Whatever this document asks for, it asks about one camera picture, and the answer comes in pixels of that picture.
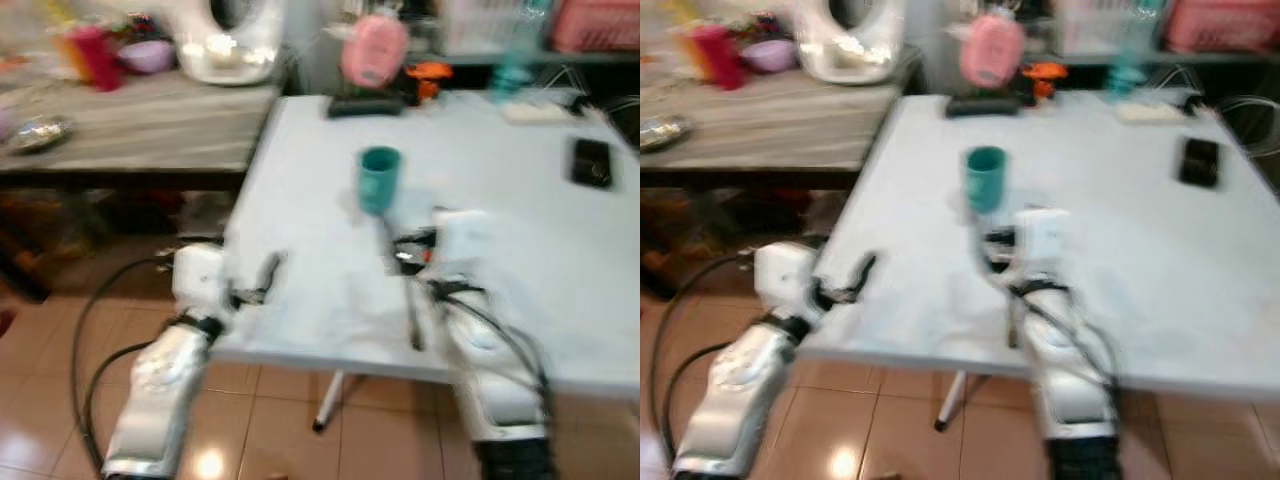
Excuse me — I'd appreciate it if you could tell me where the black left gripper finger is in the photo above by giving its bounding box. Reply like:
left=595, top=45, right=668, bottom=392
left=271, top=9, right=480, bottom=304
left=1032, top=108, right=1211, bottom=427
left=254, top=251, right=288, bottom=302
left=845, top=253, right=880, bottom=302

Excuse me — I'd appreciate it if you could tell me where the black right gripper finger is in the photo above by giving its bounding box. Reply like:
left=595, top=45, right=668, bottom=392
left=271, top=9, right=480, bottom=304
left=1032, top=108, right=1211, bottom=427
left=372, top=211, right=400, bottom=273
left=972, top=210, right=995, bottom=271

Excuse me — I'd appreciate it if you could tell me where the teal plastic cup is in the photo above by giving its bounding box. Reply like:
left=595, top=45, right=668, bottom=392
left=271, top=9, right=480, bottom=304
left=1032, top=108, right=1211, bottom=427
left=964, top=146, right=1009, bottom=213
left=358, top=146, right=403, bottom=216

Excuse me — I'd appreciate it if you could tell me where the flat black stand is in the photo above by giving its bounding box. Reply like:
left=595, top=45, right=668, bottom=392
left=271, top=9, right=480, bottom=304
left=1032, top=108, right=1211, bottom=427
left=944, top=92, right=1024, bottom=120
left=325, top=92, right=407, bottom=120

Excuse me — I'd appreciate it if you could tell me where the white table leg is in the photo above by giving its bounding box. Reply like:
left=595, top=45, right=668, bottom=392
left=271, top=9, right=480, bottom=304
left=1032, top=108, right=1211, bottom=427
left=311, top=369, right=347, bottom=434
left=934, top=369, right=970, bottom=434

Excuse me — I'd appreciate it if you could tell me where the small orange object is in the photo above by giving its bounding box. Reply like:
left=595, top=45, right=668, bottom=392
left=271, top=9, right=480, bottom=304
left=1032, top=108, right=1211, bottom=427
left=1022, top=61, right=1069, bottom=103
left=407, top=61, right=454, bottom=103

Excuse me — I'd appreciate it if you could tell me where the grey wood-grain side table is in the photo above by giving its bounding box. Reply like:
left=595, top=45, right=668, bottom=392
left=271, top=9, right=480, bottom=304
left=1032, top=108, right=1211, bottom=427
left=641, top=66, right=909, bottom=193
left=0, top=66, right=286, bottom=193

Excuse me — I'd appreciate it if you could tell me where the white power strip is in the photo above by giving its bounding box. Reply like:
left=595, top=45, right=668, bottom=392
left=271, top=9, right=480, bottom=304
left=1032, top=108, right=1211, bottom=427
left=503, top=99, right=573, bottom=127

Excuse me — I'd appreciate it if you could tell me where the small black pouch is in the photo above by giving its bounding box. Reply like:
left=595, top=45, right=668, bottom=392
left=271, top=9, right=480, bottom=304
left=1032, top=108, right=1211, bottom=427
left=1177, top=137, right=1223, bottom=189
left=570, top=138, right=614, bottom=190

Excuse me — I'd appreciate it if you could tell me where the teal plastic bottle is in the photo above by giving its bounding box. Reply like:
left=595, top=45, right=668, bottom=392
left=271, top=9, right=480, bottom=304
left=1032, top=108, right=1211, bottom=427
left=1104, top=0, right=1167, bottom=100
left=489, top=0, right=553, bottom=102

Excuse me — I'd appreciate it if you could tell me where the white kitchen appliance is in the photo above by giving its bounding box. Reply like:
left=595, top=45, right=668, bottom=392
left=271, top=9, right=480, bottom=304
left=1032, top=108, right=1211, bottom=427
left=174, top=0, right=288, bottom=87
left=794, top=0, right=908, bottom=87

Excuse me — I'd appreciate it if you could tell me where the shiny silver bowl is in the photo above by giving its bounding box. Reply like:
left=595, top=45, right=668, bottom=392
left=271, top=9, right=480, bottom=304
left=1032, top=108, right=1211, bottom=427
left=641, top=114, right=697, bottom=155
left=3, top=114, right=77, bottom=157

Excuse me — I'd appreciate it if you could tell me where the white plastic basket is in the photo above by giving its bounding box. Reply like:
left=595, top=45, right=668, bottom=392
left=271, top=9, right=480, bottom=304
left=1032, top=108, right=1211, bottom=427
left=438, top=0, right=529, bottom=57
left=1054, top=0, right=1141, bottom=57

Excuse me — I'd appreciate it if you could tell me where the purple plastic bowl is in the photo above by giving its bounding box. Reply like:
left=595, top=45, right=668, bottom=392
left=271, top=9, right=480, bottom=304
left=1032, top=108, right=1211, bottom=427
left=741, top=39, right=800, bottom=75
left=117, top=39, right=177, bottom=75

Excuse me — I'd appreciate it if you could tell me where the red plastic tumbler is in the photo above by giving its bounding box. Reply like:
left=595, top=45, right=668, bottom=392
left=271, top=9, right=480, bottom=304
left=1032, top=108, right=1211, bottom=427
left=689, top=24, right=748, bottom=93
left=68, top=24, right=127, bottom=93

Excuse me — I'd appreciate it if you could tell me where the pink plastic basket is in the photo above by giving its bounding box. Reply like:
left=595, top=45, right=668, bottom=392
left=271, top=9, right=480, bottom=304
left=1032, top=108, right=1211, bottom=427
left=549, top=0, right=640, bottom=55
left=1164, top=0, right=1280, bottom=55

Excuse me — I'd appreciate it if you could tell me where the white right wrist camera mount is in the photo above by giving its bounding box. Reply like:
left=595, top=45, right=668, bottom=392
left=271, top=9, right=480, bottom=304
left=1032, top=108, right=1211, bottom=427
left=1012, top=206, right=1077, bottom=288
left=431, top=207, right=502, bottom=284

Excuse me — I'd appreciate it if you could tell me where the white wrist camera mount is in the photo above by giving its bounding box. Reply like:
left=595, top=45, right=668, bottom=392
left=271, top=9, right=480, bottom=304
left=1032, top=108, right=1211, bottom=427
left=754, top=240, right=824, bottom=322
left=1012, top=206, right=1077, bottom=288
left=431, top=207, right=502, bottom=284
left=171, top=243, right=230, bottom=322

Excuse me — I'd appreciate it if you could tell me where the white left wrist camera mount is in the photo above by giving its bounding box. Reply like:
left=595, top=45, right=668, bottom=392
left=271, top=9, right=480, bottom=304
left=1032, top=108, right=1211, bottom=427
left=171, top=243, right=230, bottom=322
left=754, top=240, right=824, bottom=322

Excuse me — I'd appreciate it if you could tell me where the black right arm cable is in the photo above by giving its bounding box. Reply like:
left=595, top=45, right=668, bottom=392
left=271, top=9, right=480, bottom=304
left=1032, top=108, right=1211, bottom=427
left=432, top=280, right=553, bottom=401
left=1012, top=280, right=1123, bottom=393

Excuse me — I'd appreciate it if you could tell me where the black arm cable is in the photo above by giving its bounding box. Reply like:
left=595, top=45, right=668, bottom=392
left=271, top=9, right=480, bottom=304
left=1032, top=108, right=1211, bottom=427
left=1012, top=280, right=1123, bottom=393
left=432, top=280, right=553, bottom=401
left=69, top=255, right=183, bottom=473
left=648, top=253, right=763, bottom=471

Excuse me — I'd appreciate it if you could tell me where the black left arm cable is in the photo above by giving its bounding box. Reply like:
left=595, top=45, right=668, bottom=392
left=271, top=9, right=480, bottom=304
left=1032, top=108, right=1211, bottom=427
left=69, top=255, right=183, bottom=473
left=648, top=253, right=763, bottom=471

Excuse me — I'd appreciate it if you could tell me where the white wire rack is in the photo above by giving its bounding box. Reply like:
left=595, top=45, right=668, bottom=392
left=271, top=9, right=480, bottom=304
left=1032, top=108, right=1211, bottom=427
left=598, top=93, right=640, bottom=153
left=1212, top=93, right=1280, bottom=193

